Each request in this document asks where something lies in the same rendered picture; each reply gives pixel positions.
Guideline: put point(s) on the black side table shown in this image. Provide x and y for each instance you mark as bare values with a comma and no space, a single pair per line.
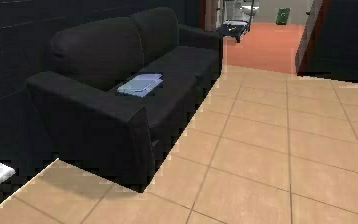
233,29

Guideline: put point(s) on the black sofa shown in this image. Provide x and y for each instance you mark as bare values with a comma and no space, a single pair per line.
97,113

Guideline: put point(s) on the white toilet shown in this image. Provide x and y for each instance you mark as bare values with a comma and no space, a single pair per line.
249,9

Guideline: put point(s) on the brown room door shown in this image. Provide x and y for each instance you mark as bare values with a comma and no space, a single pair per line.
307,40

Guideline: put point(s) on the green bin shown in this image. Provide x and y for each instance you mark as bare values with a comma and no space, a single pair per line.
283,16

